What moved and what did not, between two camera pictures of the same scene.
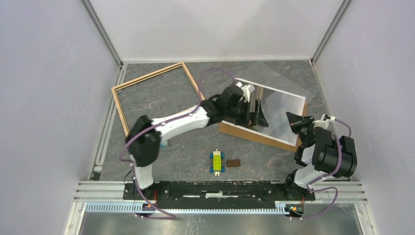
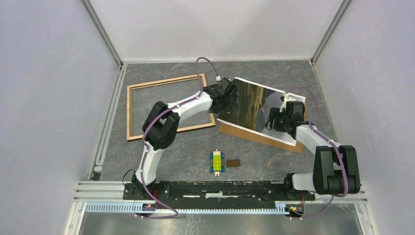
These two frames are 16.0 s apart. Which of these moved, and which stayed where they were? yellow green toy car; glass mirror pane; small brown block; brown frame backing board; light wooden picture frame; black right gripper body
Moved: light wooden picture frame; black right gripper body
Stayed: small brown block; glass mirror pane; yellow green toy car; brown frame backing board
